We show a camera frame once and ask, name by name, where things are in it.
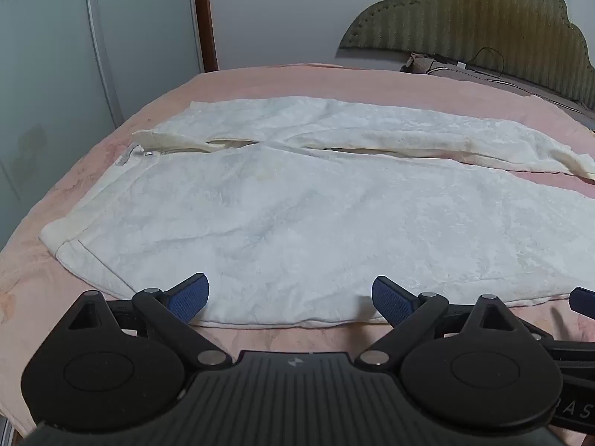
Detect pink bed blanket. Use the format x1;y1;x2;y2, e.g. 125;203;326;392
0;61;595;446

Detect black charging cable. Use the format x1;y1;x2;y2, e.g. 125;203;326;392
430;46;508;81

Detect white wardrobe with flower decals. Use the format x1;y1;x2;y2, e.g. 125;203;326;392
0;0;206;252

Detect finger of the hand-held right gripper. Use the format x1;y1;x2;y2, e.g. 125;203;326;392
569;287;595;320

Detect olive padded headboard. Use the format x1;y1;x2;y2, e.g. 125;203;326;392
338;0;595;103

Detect brown pillow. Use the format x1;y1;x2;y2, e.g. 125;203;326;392
401;53;595;119

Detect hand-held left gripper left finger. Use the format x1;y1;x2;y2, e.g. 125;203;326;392
69;272;234;372

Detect white pants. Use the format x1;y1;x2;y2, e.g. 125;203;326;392
39;95;595;328

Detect brown wooden door frame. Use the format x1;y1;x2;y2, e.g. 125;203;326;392
190;0;219;73

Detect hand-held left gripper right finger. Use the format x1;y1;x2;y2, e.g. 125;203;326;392
355;275;519;367

